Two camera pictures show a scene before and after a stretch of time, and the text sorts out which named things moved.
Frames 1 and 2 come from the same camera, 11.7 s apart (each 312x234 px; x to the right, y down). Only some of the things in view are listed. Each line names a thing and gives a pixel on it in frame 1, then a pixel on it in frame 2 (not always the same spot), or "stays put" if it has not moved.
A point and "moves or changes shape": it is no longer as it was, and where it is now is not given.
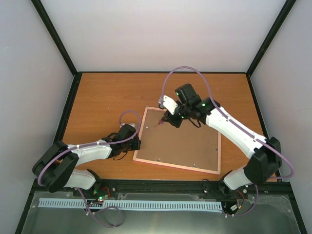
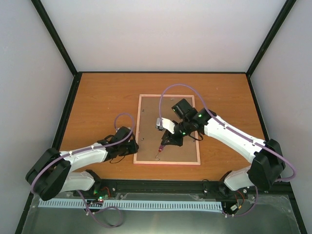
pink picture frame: (186, 146) moves or changes shape
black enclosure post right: (286, 9) stays put
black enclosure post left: (59, 42) stays put
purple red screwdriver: (160, 122) moves or changes shape
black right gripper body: (177, 123) -> (179, 141)
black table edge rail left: (76, 77) stays put
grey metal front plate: (272, 214) stays put
